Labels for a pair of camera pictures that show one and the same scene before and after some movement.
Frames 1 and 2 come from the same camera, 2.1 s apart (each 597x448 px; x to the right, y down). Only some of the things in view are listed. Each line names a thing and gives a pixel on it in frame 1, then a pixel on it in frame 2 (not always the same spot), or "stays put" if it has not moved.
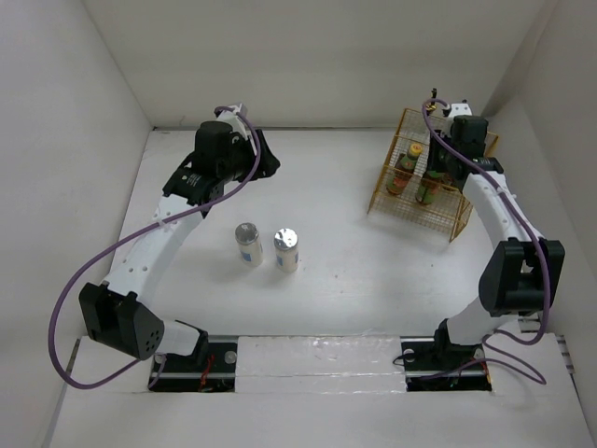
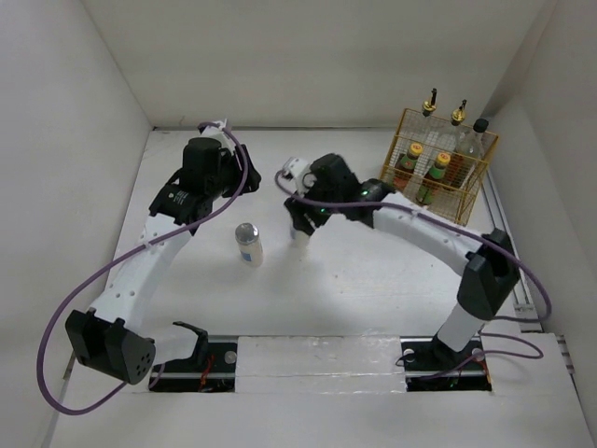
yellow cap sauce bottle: (403, 171) stays put
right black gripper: (434, 161) -> (298, 209)
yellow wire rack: (408, 191) stays put
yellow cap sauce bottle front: (427, 187) stays put
